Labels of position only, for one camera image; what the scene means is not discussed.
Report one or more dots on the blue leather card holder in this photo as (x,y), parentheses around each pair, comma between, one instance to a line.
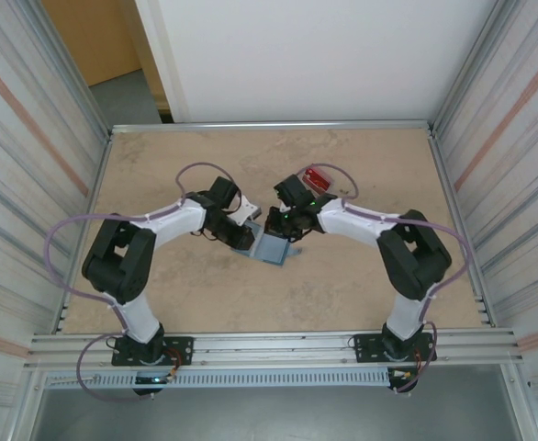
(273,250)

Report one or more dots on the clear plastic box with red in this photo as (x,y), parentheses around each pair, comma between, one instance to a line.
(317,179)

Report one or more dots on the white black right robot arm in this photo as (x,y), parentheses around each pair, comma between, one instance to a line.
(402,317)

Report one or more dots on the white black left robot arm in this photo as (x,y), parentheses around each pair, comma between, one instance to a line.
(136,317)

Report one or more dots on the small green-lit circuit board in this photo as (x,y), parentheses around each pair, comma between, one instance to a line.
(152,380)

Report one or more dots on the wooden door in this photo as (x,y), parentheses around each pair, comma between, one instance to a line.
(94,37)

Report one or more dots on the aluminium table edge rail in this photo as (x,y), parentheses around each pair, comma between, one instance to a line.
(445,184)
(273,125)
(95,197)

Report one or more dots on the long aluminium mounting rail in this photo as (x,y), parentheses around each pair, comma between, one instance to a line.
(273,342)

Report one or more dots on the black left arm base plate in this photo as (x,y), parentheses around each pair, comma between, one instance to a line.
(184,342)

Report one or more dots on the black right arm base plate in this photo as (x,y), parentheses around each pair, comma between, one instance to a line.
(365,344)

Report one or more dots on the aluminium frame post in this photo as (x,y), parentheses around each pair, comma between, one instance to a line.
(445,103)
(95,115)

